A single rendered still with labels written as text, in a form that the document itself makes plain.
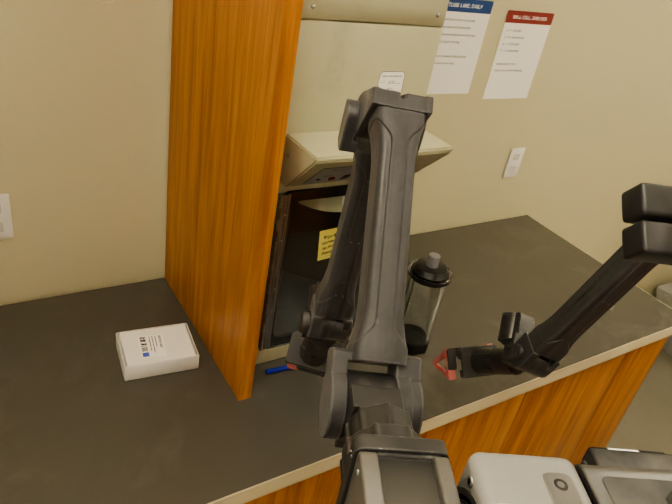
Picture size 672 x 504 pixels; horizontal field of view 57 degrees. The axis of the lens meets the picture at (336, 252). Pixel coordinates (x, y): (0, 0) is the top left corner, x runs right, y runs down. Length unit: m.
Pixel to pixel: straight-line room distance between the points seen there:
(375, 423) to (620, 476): 0.22
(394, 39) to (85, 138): 0.73
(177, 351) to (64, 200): 0.45
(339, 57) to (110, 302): 0.85
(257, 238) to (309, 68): 0.32
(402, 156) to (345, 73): 0.46
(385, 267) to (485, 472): 0.26
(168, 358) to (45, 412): 0.26
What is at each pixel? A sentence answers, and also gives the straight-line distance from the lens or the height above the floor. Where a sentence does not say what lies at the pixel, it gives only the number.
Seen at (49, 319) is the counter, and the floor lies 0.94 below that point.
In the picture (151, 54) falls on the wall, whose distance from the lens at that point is 1.49.
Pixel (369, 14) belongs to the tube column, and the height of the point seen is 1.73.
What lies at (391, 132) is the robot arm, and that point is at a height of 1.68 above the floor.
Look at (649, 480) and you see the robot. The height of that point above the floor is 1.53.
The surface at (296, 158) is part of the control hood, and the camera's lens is 1.12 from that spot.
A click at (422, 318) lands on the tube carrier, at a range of 1.51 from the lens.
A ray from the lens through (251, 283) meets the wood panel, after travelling 1.18.
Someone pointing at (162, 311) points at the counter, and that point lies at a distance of 1.60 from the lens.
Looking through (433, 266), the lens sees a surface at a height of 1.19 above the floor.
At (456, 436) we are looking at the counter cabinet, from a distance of 1.65.
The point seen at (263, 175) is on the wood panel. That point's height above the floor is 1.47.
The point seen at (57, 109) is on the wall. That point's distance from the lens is 1.48.
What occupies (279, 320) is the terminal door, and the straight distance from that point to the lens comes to 1.38.
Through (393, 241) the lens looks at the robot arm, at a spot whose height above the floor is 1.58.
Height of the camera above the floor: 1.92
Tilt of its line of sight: 31 degrees down
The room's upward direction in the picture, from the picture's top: 11 degrees clockwise
